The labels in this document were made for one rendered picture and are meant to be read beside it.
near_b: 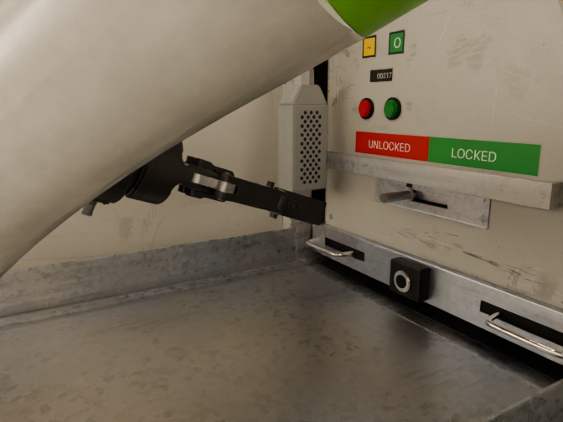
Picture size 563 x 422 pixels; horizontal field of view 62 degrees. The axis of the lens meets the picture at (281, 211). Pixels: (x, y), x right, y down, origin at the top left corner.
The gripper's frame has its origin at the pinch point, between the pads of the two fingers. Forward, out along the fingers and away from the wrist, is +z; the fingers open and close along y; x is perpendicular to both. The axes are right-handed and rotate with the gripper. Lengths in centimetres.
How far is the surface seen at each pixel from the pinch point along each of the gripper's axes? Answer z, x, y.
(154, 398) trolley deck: -11.8, -23.4, 2.1
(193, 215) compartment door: 5.2, -8.6, -42.0
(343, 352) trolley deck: 9.6, -15.7, 4.9
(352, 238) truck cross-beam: 23.0, -3.0, -14.7
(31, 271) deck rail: -22.5, -20.5, -27.5
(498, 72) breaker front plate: 15.3, 22.1, 9.7
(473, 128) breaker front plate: 17.5, 15.9, 7.0
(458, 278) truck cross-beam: 23.0, -3.0, 7.6
